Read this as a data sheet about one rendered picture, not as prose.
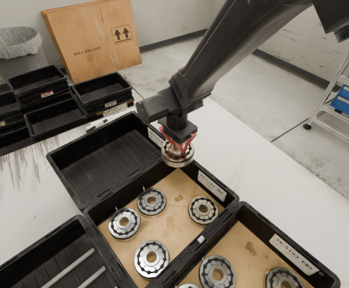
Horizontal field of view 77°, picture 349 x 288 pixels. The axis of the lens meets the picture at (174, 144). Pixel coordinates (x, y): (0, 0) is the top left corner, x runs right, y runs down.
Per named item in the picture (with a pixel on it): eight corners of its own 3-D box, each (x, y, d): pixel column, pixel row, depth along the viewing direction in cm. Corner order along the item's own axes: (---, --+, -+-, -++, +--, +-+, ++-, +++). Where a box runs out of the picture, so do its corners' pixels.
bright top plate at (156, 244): (156, 233, 68) (156, 232, 68) (176, 261, 63) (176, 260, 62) (128, 254, 64) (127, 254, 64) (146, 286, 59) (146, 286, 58)
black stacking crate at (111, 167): (136, 129, 107) (133, 111, 99) (176, 164, 92) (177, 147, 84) (57, 173, 89) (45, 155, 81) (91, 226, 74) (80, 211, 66)
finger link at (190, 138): (179, 162, 63) (179, 140, 56) (164, 148, 67) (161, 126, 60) (196, 150, 66) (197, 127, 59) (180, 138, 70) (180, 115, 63)
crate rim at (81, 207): (133, 114, 101) (133, 109, 99) (177, 150, 85) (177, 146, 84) (46, 158, 82) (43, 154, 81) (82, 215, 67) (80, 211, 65)
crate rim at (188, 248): (177, 150, 85) (177, 146, 84) (240, 202, 70) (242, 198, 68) (82, 215, 67) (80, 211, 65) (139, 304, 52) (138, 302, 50)
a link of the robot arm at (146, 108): (207, 103, 46) (190, 66, 46) (160, 124, 42) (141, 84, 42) (185, 116, 57) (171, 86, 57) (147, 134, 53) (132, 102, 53)
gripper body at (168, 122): (180, 144, 57) (180, 123, 52) (157, 124, 62) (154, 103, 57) (198, 132, 60) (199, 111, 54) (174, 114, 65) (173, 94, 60)
